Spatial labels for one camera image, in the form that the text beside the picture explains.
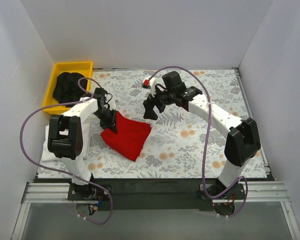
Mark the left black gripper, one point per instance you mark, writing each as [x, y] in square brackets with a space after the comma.
[108, 119]

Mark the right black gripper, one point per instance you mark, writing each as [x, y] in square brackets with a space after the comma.
[153, 103]

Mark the red t shirt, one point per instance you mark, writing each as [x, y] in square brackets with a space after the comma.
[130, 137]

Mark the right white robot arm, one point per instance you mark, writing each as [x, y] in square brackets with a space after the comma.
[242, 140]

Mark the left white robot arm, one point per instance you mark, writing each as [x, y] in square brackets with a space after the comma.
[65, 137]

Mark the floral patterned table mat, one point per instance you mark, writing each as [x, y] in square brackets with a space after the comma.
[180, 144]

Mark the black crumpled t shirt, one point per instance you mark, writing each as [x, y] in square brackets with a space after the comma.
[67, 88]

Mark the yellow plastic bin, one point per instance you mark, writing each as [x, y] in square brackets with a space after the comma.
[83, 67]

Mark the white folded t shirt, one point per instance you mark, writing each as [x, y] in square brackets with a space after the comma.
[48, 156]

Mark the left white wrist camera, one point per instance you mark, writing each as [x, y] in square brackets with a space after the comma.
[111, 103]

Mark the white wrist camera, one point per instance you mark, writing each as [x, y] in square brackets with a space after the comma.
[150, 83]
[111, 103]

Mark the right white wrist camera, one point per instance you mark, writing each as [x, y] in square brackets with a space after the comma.
[150, 83]

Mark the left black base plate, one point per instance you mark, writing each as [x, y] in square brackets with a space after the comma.
[86, 193]

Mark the aluminium frame rail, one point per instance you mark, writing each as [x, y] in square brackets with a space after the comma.
[257, 191]

